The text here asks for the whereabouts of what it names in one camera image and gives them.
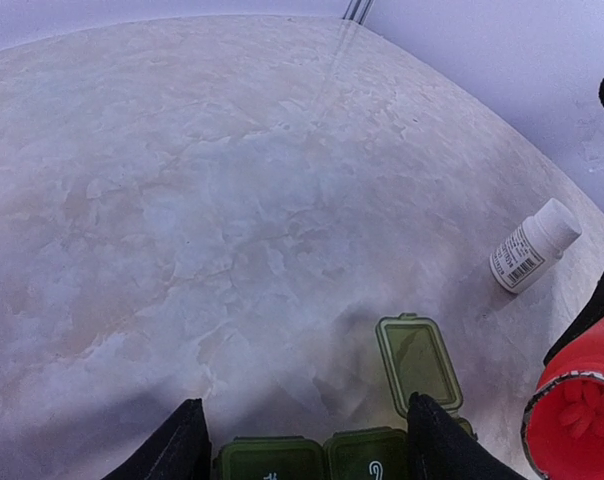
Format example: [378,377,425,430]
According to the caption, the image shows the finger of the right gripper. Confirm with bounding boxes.
[543,271,604,366]

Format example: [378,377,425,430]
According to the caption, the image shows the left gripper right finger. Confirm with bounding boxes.
[407,392,523,480]

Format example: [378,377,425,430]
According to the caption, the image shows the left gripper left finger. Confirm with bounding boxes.
[104,399,212,480]

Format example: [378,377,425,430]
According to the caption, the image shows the red pill bottle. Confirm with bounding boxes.
[521,317,604,480]

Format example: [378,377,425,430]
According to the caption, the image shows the small white pill bottle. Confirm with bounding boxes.
[489,198,582,294]

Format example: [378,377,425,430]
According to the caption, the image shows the right aluminium frame post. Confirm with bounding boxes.
[342,0,375,25]

